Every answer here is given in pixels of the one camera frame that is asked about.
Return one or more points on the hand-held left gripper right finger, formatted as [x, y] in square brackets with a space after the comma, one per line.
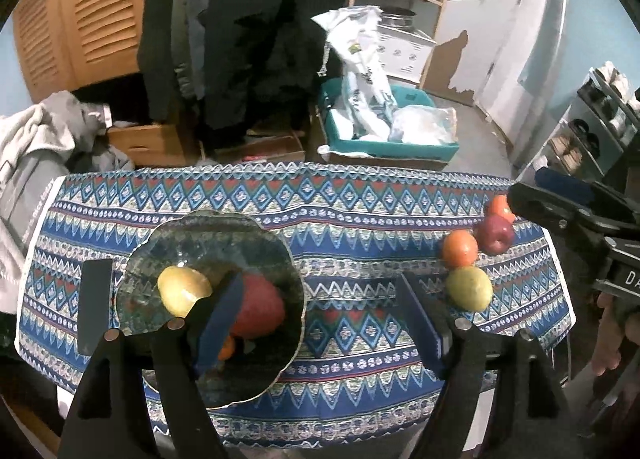
[430, 334]

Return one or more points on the steel pot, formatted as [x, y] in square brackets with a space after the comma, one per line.
[397, 19]

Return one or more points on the white rice bag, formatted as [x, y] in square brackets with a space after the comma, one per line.
[360, 69]

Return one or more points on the orange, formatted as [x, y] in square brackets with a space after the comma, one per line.
[226, 348]
[500, 209]
[460, 248]

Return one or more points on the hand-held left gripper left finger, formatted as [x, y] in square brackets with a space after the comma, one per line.
[220, 319]

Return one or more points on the dark glass bowl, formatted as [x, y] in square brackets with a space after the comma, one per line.
[165, 249]

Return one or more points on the yellow lemon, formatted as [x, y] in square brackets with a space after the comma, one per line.
[182, 290]

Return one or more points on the red apple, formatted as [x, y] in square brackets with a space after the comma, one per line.
[262, 306]
[495, 234]

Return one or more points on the cardboard box with red packets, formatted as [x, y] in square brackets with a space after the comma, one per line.
[270, 146]

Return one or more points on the grey garment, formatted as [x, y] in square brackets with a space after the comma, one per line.
[70, 114]

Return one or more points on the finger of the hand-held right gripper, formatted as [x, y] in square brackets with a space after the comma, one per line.
[565, 185]
[540, 209]

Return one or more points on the dark grey jacket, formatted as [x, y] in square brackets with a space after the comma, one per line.
[107, 159]

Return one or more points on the white shoe rack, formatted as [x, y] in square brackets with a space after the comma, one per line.
[565, 129]

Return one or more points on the teal plastic bin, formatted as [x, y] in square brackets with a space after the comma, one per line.
[400, 149]

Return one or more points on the black hooded coat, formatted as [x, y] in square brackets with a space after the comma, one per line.
[260, 39]

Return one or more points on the white door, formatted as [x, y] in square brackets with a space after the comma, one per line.
[525, 39]

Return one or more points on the person's right hand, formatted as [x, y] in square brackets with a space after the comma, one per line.
[607, 339]

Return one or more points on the blue patterned tablecloth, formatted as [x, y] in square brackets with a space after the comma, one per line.
[350, 239]

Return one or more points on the clear plastic bag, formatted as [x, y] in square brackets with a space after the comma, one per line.
[422, 126]

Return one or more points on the wooden louvered wardrobe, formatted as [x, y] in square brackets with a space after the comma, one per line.
[85, 14]

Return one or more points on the white patterned basket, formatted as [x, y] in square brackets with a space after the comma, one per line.
[405, 54]

